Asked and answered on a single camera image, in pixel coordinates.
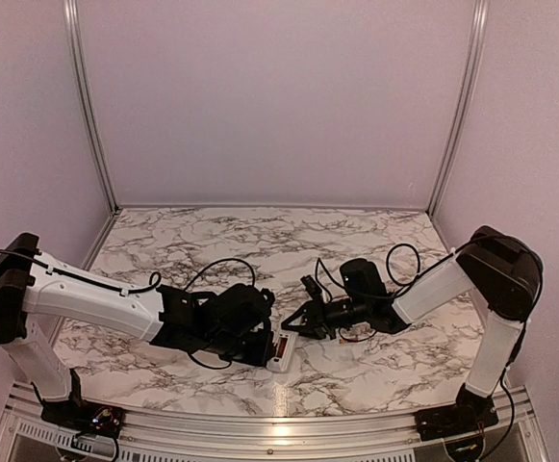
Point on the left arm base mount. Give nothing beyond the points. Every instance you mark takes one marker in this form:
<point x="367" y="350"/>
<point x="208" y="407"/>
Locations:
<point x="84" y="416"/>

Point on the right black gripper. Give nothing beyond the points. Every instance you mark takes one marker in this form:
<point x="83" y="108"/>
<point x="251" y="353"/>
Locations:
<point x="317" y="326"/>

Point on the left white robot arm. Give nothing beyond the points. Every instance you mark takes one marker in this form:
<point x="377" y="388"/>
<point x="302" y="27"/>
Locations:
<point x="234" y="325"/>

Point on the left aluminium corner post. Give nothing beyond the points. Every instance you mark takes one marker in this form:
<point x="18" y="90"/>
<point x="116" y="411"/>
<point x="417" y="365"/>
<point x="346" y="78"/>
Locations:
<point x="75" y="41"/>

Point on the aluminium corner post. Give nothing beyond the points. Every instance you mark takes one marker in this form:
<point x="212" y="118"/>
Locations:
<point x="75" y="41"/>
<point x="467" y="87"/>

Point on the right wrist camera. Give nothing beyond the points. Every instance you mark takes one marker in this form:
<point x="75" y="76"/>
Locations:
<point x="311" y="286"/>

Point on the white remote control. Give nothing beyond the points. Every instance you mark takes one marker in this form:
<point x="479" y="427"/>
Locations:
<point x="282" y="365"/>

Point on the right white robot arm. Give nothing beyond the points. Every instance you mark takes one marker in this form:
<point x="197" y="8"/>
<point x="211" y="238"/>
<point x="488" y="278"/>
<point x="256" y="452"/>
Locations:
<point x="493" y="268"/>

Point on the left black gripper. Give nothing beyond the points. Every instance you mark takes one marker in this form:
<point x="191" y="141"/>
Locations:
<point x="264" y="353"/>

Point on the right aluminium corner post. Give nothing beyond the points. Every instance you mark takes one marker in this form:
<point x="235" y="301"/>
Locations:
<point x="467" y="87"/>

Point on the front aluminium rail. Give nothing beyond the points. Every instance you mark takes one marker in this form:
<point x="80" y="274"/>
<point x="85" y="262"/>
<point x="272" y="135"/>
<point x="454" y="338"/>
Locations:
<point x="154" y="435"/>

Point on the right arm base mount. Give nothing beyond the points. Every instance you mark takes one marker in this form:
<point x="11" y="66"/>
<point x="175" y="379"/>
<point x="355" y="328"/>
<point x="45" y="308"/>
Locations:
<point x="457" y="416"/>

